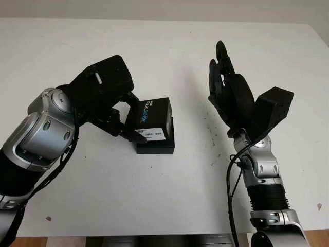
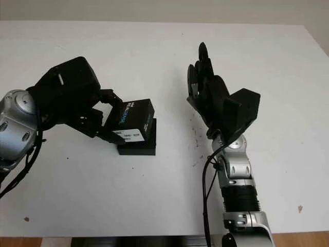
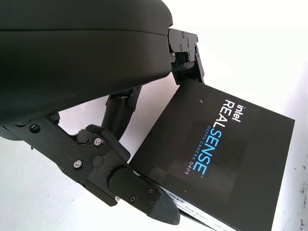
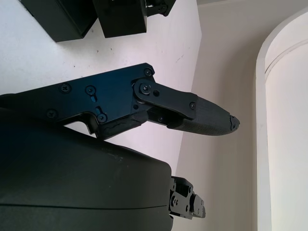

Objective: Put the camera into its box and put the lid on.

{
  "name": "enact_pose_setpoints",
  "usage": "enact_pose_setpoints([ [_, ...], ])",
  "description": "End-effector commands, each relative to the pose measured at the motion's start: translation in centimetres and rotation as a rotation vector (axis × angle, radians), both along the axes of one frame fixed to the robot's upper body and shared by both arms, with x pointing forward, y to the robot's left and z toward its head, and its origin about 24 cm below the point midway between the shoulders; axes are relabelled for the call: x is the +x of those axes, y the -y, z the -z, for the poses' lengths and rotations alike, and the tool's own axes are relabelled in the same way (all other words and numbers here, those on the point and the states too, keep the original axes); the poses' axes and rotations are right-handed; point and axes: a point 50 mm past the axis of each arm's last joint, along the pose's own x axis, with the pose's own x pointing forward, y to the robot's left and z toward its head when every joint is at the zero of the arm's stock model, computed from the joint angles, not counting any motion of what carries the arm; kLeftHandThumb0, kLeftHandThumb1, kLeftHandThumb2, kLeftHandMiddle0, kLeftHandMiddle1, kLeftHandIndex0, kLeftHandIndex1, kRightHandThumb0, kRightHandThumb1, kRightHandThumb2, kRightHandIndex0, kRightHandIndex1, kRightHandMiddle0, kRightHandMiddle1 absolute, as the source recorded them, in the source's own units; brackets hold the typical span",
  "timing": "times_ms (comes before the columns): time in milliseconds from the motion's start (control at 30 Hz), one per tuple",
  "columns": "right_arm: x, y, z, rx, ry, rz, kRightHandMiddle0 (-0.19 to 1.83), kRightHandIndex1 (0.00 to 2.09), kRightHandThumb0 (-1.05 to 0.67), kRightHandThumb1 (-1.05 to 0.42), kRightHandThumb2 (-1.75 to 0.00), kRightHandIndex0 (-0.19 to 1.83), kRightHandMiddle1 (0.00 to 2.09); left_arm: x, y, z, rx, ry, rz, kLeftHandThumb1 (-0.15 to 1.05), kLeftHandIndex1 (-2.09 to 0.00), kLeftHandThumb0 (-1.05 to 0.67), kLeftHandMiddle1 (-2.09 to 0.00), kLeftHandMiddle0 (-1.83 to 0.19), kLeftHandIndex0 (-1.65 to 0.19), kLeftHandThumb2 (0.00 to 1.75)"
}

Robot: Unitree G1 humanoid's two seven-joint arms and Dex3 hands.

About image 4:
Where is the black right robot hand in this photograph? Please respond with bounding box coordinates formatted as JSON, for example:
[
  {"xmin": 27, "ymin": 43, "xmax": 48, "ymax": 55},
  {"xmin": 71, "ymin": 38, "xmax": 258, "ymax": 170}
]
[{"xmin": 0, "ymin": 62, "xmax": 241, "ymax": 231}]

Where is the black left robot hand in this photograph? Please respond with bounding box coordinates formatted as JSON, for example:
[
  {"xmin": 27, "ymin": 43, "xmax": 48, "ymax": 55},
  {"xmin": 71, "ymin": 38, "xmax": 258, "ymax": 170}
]
[{"xmin": 144, "ymin": 0, "xmax": 178, "ymax": 17}]

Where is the black RealSense box lid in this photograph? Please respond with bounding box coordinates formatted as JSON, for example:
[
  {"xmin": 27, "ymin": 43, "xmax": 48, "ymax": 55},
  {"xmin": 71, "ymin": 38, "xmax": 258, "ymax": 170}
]
[{"xmin": 92, "ymin": 0, "xmax": 148, "ymax": 39}]

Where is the white round column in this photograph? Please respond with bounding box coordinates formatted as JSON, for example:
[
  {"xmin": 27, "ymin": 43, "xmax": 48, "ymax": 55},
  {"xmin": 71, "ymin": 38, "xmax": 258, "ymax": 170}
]
[{"xmin": 256, "ymin": 11, "xmax": 308, "ymax": 231}]

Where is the black camera box base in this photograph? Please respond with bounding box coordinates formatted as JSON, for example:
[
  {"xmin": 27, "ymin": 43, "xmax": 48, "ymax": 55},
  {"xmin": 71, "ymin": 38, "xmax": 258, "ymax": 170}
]
[{"xmin": 20, "ymin": 0, "xmax": 97, "ymax": 43}]

